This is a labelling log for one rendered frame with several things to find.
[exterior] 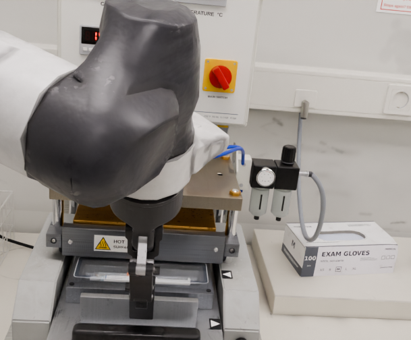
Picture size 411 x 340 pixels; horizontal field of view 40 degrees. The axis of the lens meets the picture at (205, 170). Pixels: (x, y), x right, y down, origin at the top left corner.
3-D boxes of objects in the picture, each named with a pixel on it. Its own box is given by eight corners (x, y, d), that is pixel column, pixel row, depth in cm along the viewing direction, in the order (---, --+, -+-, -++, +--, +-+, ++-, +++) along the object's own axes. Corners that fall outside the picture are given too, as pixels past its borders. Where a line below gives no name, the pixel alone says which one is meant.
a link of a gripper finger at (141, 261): (157, 210, 58) (154, 248, 54) (155, 244, 61) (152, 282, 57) (133, 208, 58) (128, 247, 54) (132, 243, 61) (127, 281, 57)
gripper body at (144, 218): (113, 146, 59) (114, 208, 65) (103, 203, 52) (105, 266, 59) (185, 150, 59) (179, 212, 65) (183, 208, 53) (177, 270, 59)
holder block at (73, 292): (82, 243, 91) (82, 229, 90) (204, 250, 93) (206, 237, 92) (65, 303, 76) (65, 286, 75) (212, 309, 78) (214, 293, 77)
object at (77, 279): (72, 291, 77) (72, 276, 76) (78, 269, 82) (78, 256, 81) (207, 297, 78) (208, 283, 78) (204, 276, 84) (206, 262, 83)
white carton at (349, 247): (280, 249, 133) (285, 222, 130) (367, 247, 139) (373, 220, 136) (299, 277, 122) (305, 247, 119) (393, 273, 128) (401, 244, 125)
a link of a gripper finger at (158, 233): (164, 220, 60) (163, 230, 58) (158, 287, 67) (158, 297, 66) (125, 218, 59) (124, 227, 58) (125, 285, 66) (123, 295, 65)
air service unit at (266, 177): (225, 212, 107) (235, 138, 102) (300, 216, 109) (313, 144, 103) (228, 224, 103) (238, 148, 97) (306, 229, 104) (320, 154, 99)
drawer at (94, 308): (77, 258, 94) (78, 216, 92) (208, 265, 96) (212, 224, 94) (40, 384, 67) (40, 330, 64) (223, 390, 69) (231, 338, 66)
